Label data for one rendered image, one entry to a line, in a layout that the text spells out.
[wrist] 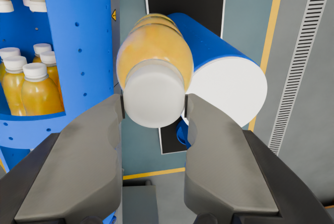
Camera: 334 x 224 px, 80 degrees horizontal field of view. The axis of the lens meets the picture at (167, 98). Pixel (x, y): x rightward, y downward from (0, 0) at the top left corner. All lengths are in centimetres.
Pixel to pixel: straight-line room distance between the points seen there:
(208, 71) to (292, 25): 146
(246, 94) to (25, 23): 63
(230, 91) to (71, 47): 45
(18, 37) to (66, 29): 29
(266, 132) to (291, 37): 102
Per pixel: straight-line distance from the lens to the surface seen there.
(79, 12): 37
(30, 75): 46
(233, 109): 67
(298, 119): 255
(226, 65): 59
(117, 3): 69
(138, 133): 201
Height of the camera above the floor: 154
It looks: 59 degrees down
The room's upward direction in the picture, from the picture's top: 166 degrees clockwise
